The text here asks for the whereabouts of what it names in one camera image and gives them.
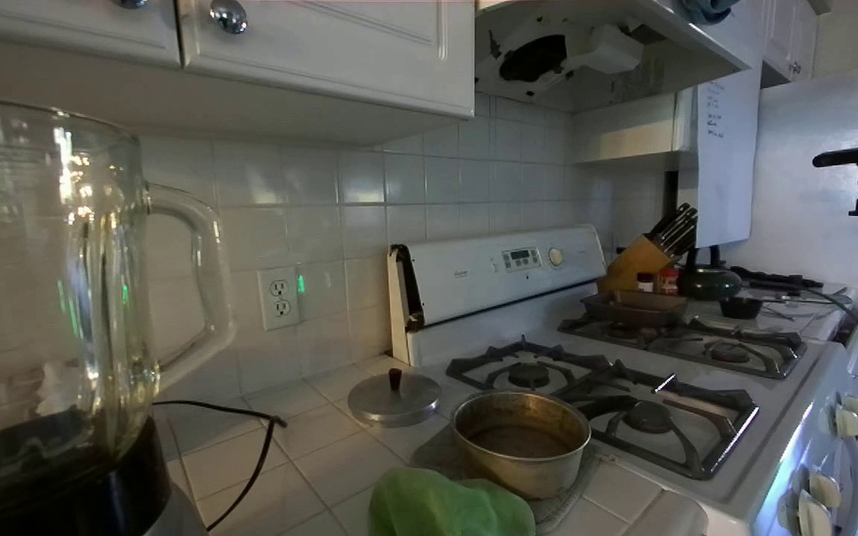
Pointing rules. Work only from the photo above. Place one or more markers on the black blender base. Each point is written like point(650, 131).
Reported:
point(52, 487)

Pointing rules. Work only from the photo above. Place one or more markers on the white upper cabinet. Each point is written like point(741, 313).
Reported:
point(328, 49)

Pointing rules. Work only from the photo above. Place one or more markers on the small dark bowl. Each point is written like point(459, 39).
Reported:
point(742, 307)

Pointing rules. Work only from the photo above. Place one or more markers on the dark green jar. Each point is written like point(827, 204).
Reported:
point(715, 284)

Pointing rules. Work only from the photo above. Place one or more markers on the narrow white cabinet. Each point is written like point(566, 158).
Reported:
point(788, 39)

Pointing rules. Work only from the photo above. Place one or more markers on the metal saucepan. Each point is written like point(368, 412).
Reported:
point(522, 447)

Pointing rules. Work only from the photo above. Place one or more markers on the white range hood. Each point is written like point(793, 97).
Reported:
point(648, 31)

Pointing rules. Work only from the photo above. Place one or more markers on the white stove knob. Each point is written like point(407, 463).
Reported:
point(811, 515)
point(846, 421)
point(827, 488)

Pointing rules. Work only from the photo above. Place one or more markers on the wooden knife block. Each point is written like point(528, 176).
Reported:
point(639, 263)

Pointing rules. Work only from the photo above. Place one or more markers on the white paper sheet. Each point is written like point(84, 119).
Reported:
point(729, 158)

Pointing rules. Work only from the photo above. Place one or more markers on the white wall outlet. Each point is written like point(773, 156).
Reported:
point(282, 299)

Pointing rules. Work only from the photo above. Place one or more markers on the glass blender jar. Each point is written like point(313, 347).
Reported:
point(32, 277)

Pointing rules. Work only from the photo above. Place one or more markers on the black burner grate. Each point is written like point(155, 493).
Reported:
point(508, 353)
point(745, 344)

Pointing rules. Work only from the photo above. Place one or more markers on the white gas stove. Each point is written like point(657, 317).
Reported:
point(508, 263)

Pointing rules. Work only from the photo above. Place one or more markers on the metal cabinet knob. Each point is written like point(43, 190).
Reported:
point(228, 12)

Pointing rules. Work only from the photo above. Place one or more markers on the round white stove dial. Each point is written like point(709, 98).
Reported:
point(554, 257)

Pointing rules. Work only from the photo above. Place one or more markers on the metal pot lid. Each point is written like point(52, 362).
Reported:
point(393, 400)

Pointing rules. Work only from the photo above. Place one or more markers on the green cloth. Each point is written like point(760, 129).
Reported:
point(447, 506)

